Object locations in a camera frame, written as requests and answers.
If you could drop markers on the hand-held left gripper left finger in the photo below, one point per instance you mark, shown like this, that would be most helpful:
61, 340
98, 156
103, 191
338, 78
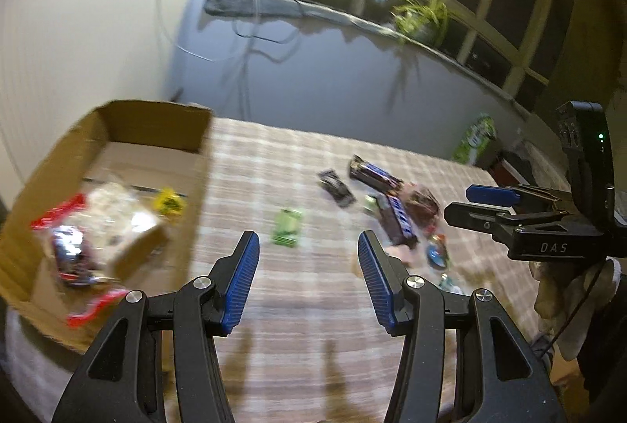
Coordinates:
242, 277

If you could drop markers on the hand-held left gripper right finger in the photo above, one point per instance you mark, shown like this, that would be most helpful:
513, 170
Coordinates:
374, 282

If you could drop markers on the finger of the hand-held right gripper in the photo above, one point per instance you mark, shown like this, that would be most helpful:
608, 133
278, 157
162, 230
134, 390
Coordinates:
490, 194
482, 217

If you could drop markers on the blue round candy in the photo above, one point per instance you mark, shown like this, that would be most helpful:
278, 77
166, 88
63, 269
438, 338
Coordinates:
437, 252

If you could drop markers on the brown snack packet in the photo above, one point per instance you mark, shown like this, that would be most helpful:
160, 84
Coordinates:
421, 202

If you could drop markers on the green snack packet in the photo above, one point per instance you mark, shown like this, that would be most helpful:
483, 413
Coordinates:
287, 228

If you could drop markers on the brown chocolate bar blue lettering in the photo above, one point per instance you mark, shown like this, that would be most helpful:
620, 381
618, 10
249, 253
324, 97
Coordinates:
399, 220

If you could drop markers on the small clear candy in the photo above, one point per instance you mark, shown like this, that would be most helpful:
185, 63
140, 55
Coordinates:
449, 284

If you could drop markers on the small green candy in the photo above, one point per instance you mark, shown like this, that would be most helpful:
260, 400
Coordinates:
371, 203

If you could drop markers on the black snack packet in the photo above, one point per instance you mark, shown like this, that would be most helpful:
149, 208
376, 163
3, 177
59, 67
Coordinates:
337, 188

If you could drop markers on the dark chocolate bar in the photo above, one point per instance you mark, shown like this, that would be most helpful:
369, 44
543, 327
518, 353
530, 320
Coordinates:
373, 173

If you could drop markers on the cardboard box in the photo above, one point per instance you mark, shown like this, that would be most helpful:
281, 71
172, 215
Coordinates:
147, 124

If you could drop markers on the person's right hand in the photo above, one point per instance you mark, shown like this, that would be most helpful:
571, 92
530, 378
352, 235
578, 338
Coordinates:
556, 295

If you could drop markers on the green printed box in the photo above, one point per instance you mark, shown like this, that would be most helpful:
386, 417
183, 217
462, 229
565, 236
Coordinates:
474, 140

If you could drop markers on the yellow wrapped candy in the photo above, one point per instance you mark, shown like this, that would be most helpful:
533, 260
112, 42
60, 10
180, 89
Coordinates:
169, 202

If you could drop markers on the clear plastic snack bag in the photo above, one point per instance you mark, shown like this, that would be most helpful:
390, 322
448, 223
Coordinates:
115, 212

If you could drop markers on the red snack packet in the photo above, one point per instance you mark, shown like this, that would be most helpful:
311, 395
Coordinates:
93, 308
54, 213

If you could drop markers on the potted green plant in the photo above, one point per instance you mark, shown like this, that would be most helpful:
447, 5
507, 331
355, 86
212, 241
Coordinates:
423, 19

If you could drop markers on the grey windowsill cushion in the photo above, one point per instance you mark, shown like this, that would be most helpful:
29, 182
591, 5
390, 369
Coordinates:
274, 4

